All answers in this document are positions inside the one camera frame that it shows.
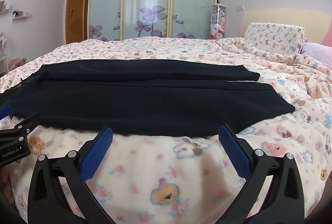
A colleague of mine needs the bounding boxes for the clear cylinder of plush toys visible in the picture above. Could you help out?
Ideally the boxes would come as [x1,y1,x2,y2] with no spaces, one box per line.
[209,4,227,40]

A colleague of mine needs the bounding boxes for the white rack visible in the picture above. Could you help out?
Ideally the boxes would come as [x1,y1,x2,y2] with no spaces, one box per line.
[0,31,7,77]

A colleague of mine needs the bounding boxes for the black pants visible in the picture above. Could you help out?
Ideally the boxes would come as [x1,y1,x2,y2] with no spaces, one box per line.
[0,59,296,138]

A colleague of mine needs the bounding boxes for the wooden door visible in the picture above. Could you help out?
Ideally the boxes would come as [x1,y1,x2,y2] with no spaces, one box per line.
[65,0,87,45]

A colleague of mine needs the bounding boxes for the bear printed blanket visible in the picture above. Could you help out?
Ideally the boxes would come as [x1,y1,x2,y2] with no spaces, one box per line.
[0,36,332,224]

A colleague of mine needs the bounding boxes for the bear printed pillow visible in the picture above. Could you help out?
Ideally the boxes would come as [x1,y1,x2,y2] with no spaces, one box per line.
[244,22,305,57]

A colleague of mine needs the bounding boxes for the cream and pink headboard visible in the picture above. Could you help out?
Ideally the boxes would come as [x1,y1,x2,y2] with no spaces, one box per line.
[239,7,332,46]

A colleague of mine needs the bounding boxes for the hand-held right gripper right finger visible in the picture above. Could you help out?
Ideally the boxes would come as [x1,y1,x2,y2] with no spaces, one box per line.
[217,124,305,224]

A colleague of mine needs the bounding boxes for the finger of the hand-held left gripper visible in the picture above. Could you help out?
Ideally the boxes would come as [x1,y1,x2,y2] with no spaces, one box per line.
[7,113,41,142]
[0,104,14,121]

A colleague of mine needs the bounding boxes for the pink plush toys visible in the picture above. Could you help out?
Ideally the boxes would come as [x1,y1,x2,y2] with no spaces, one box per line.
[9,57,27,70]

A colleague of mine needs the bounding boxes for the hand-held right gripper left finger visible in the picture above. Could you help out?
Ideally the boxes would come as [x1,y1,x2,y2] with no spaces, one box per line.
[27,125,116,224]

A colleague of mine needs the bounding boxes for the person's left hand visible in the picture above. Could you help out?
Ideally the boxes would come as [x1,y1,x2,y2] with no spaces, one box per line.
[0,168,15,205]

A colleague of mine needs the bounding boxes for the purple pillow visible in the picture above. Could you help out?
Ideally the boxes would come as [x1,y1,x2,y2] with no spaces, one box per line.
[301,42,332,69]

